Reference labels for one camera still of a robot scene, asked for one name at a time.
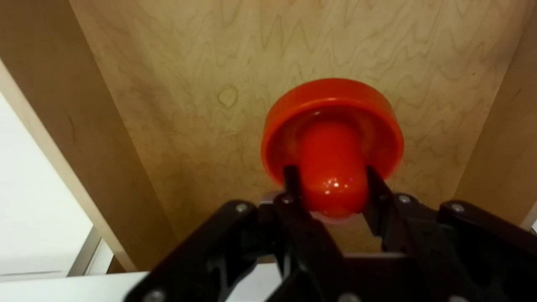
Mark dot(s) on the red plastic pusher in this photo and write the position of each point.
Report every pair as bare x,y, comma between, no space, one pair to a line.
329,111

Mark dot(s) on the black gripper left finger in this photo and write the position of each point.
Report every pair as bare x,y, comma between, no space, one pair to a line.
240,257

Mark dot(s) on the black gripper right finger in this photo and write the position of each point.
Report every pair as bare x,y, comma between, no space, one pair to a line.
458,257

